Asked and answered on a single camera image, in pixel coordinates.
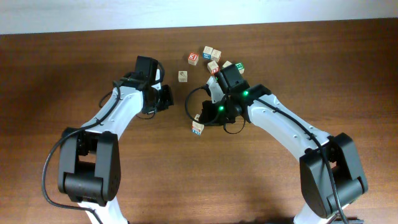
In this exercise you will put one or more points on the wooden block green side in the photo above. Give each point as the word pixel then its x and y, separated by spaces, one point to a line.
pixel 226 64

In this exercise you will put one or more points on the plain wooden block hourglass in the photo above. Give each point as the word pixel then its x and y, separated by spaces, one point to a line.
pixel 215 55

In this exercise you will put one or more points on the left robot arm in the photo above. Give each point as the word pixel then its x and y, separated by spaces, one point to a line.
pixel 89 169

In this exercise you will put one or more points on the wooden block red top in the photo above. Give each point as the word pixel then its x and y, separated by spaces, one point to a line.
pixel 193 58

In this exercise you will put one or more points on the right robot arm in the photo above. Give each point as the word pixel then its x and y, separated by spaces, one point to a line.
pixel 331 173

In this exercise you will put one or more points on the wooden block Y red side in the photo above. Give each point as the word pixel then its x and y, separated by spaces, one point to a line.
pixel 213 67

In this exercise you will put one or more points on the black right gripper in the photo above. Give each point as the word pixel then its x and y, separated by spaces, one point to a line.
pixel 208 112

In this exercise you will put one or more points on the wooden block blue D side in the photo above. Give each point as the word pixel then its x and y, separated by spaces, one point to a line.
pixel 197 128

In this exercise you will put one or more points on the wooden block letter K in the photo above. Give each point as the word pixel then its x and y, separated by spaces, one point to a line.
pixel 183 76

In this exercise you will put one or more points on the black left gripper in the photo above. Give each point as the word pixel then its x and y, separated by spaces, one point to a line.
pixel 169 100

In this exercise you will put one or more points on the wooden block green B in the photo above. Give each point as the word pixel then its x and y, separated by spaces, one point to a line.
pixel 240 67

